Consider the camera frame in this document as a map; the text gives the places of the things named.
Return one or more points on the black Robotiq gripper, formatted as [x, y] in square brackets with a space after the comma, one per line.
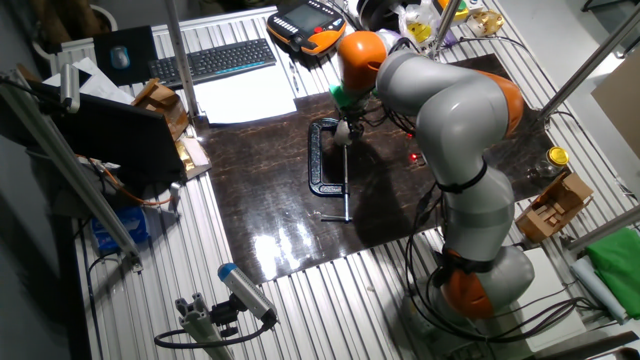
[354, 114]

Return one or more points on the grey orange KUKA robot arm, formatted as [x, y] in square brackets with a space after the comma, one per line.
[460, 115]

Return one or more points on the white translucent plastic jar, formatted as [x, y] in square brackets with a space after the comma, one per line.
[342, 140]

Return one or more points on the black C-clamp with steel screw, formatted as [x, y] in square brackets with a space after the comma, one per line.
[315, 160]

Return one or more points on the glass jar with yellow lid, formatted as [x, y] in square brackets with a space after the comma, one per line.
[556, 156]

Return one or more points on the green flange adapter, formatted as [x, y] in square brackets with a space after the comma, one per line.
[337, 96]

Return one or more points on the large white paper sheet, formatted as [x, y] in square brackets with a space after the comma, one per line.
[245, 97]

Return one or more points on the dark brown marble pattern mat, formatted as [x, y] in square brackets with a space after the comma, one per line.
[260, 200]

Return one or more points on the orange black teach pendant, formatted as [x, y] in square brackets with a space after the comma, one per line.
[305, 20]

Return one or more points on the black round object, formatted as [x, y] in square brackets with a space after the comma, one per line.
[375, 12]

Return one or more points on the clear plastic bag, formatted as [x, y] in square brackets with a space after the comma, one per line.
[417, 22]

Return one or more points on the black computer keyboard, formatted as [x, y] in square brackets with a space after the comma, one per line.
[215, 61]

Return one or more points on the gold foil box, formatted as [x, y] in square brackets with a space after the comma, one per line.
[192, 157]

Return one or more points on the yellow green button box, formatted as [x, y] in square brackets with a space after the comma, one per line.
[462, 9]

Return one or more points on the shiny gold object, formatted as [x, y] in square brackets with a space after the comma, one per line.
[485, 22]

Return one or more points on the brown wooden box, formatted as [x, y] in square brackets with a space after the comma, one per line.
[160, 100]

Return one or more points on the black flat monitor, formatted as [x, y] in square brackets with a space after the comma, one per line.
[115, 135]

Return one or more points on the grey computer mouse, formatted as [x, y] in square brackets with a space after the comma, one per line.
[120, 57]

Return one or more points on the short aluminium profile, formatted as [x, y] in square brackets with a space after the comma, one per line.
[200, 325]

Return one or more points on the blue plastic packet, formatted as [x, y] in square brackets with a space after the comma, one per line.
[120, 227]

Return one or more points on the stack of white papers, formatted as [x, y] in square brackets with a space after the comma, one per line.
[102, 87]

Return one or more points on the white base board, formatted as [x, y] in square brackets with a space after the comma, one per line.
[550, 280]

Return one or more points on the black mouse pad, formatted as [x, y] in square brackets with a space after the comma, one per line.
[102, 70]

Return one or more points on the white round planter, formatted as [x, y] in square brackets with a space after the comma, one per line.
[112, 19]

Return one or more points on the brown cardboard sheet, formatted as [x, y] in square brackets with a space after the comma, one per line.
[620, 110]

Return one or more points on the silver bar webcam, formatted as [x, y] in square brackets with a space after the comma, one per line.
[70, 87]

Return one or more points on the white paper roll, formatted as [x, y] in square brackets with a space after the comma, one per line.
[597, 287]

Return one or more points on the green cloth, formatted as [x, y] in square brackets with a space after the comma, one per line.
[617, 265]

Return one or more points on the aluminium profile post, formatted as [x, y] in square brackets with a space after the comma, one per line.
[75, 170]
[600, 50]
[446, 22]
[180, 60]
[610, 225]

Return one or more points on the silver camera with blue end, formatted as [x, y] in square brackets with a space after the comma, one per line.
[245, 290]

